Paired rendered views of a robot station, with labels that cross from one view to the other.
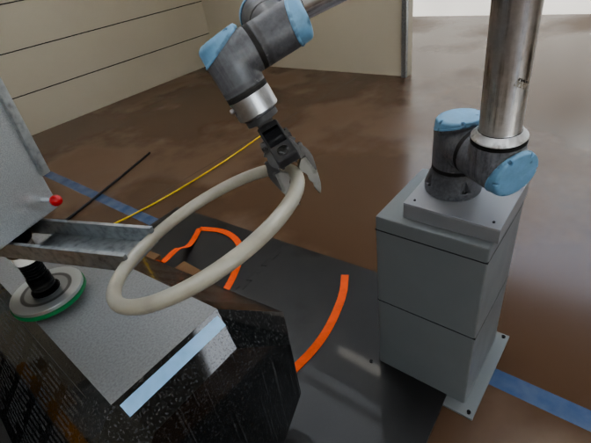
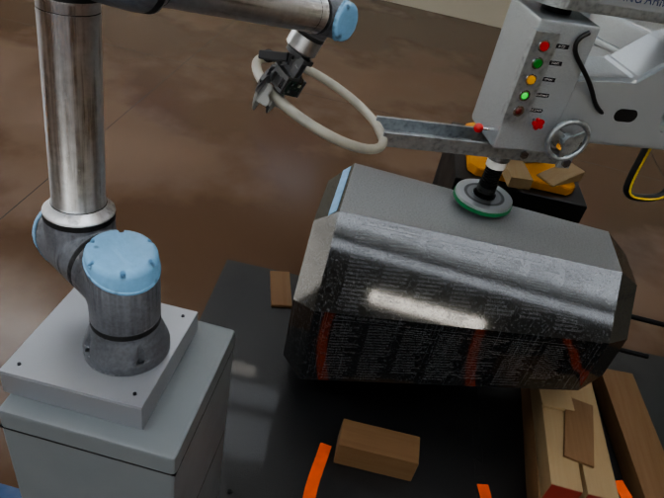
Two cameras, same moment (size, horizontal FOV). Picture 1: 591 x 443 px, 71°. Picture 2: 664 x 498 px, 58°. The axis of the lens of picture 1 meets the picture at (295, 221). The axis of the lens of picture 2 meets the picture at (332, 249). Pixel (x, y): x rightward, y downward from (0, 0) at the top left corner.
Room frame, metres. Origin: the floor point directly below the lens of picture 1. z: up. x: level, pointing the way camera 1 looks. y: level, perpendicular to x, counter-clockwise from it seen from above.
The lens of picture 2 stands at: (2.19, -0.83, 2.00)
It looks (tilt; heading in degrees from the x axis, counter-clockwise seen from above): 37 degrees down; 140
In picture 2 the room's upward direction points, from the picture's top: 12 degrees clockwise
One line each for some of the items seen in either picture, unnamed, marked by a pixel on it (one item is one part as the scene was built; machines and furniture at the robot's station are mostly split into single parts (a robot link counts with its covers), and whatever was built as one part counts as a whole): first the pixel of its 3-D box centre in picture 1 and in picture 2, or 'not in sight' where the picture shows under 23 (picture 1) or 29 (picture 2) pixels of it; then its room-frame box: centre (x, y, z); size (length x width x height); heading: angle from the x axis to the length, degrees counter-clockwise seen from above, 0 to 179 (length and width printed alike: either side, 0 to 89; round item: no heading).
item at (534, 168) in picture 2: not in sight; (516, 155); (0.64, 1.46, 0.76); 0.49 x 0.49 x 0.05; 50
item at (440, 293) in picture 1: (443, 286); (133, 465); (1.24, -0.57, 0.43); 0.50 x 0.50 x 0.85; 46
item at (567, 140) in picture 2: not in sight; (562, 134); (1.18, 0.86, 1.24); 0.15 x 0.10 x 0.15; 66
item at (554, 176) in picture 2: not in sight; (560, 173); (0.88, 1.49, 0.80); 0.20 x 0.10 x 0.05; 89
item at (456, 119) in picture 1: (459, 139); (121, 280); (1.22, -0.57, 1.10); 0.17 x 0.15 x 0.18; 14
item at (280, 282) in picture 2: not in sight; (280, 289); (0.37, 0.42, 0.02); 0.25 x 0.10 x 0.01; 154
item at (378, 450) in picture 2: not in sight; (376, 450); (1.35, 0.30, 0.07); 0.30 x 0.12 x 0.12; 48
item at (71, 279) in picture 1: (47, 290); (483, 195); (1.02, 0.80, 0.92); 0.21 x 0.21 x 0.01
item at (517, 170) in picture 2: not in sight; (515, 171); (0.80, 1.26, 0.81); 0.20 x 0.10 x 0.05; 148
